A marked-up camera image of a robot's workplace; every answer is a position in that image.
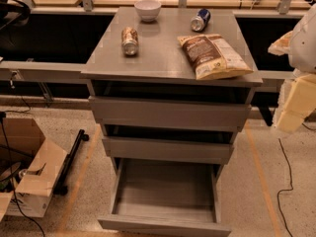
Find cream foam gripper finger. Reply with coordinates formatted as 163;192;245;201
268;31;292;56
274;74;316;133

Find brown chip bag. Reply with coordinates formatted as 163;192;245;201
178;34;253;80

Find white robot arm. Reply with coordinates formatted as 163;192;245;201
268;4;316;133

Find grey drawer cabinet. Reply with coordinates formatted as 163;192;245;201
80;6;264;170

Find open grey bottom drawer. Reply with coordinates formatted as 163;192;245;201
99;159;231;237

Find grey top drawer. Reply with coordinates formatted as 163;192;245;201
89;97;250;131

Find grey middle drawer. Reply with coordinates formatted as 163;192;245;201
103;136;233;165

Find black table foot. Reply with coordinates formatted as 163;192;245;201
259;106;274;126

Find blue drink can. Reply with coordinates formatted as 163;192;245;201
191;9;211;32

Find white ceramic bowl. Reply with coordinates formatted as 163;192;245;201
134;0;161;22

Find brown drink can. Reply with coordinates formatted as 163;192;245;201
121;27;138;56

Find black metal bar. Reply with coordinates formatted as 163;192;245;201
53;129;90;196

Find black office chair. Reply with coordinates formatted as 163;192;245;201
0;0;31;31

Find open cardboard box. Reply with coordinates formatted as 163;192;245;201
0;118;67;221

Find black floor cable right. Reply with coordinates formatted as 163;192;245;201
276;137;294;237

